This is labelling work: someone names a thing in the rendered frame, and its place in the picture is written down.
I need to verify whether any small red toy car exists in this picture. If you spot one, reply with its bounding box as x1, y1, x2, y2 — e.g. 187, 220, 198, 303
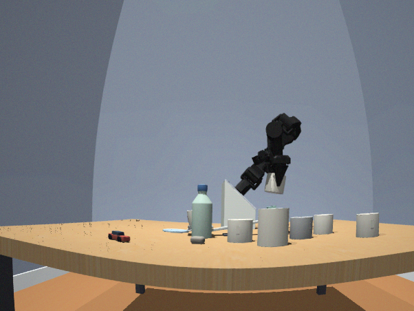
108, 230, 130, 242

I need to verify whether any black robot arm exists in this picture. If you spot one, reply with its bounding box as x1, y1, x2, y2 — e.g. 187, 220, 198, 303
234, 113, 301, 196

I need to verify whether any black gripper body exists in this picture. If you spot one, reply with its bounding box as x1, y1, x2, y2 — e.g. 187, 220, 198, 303
262, 143, 291, 170

